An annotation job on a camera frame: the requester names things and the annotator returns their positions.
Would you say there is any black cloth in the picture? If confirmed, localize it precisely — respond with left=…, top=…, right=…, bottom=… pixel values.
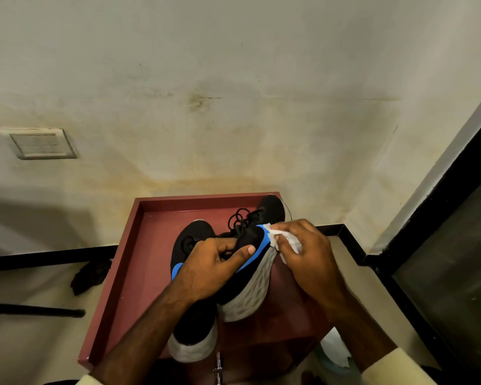
left=70, top=258, right=113, bottom=297

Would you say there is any white wet wipe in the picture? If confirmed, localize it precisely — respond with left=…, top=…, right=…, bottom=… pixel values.
left=262, top=223, right=304, bottom=265

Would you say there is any person's right hand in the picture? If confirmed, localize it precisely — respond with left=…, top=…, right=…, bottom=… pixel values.
left=270, top=219, right=348, bottom=307

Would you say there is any red wooden table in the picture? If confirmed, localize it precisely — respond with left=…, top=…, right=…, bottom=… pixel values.
left=78, top=192, right=334, bottom=385

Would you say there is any white paper packet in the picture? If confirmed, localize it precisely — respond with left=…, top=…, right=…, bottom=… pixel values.
left=319, top=327, right=352, bottom=369

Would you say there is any black framed glass door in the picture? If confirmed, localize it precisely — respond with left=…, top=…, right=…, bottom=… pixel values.
left=363, top=110, right=481, bottom=373

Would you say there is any person's left forearm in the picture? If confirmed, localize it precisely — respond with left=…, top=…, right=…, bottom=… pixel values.
left=76, top=285, right=201, bottom=385

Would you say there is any black rod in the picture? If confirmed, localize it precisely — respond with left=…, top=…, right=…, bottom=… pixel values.
left=0, top=302, right=86, bottom=319

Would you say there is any black sneaker with blue stripe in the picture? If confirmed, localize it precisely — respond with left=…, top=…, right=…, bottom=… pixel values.
left=216, top=195, right=286, bottom=324
left=167, top=220, right=220, bottom=364

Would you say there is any person's right forearm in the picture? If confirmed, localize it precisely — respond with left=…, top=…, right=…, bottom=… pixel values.
left=324, top=290, right=438, bottom=385

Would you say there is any metal cabinet latch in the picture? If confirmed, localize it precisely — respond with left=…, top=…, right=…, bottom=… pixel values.
left=212, top=351, right=224, bottom=385

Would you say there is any person's left hand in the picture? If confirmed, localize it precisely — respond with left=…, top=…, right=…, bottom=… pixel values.
left=172, top=237, right=257, bottom=304

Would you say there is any white wall switch plate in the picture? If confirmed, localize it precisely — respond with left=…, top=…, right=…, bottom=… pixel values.
left=0, top=127, right=78, bottom=161

